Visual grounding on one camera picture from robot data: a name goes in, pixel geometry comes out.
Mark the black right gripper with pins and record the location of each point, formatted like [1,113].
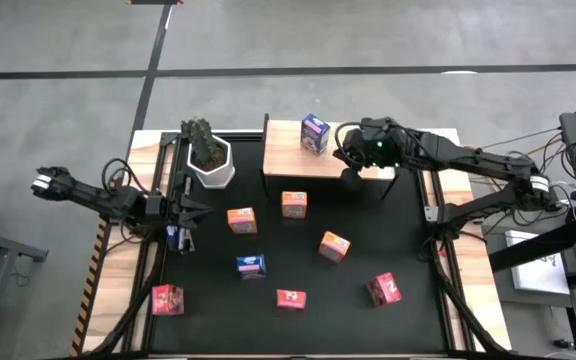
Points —
[383,142]

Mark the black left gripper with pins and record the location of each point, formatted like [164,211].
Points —
[160,206]

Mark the orange cereal box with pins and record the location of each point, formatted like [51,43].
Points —
[334,246]
[242,220]
[294,204]

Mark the blue Frosted Flakes cereal box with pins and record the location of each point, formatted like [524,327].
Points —
[251,266]
[314,132]
[172,235]

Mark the red Froot Loops cereal box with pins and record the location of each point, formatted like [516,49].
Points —
[384,290]
[167,300]
[291,299]

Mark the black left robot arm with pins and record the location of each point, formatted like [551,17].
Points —
[93,197]

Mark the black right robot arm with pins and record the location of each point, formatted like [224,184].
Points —
[468,160]

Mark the wooden shelf with black legs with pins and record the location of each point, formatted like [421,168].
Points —
[288,155]

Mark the white hexagonal plant pot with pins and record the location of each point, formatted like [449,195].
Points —
[218,175]

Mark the black table mat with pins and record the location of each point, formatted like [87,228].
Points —
[218,325]

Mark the yellow black hazard tape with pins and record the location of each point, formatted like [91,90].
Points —
[88,295]

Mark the black beam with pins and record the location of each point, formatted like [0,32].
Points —
[533,247]

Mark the white board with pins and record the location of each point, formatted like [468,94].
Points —
[538,270]

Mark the black plug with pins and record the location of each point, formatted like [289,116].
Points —
[563,344]

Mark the white frame bracket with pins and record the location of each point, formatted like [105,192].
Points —
[430,214]

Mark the black aluminium table frame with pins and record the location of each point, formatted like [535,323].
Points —
[243,136]

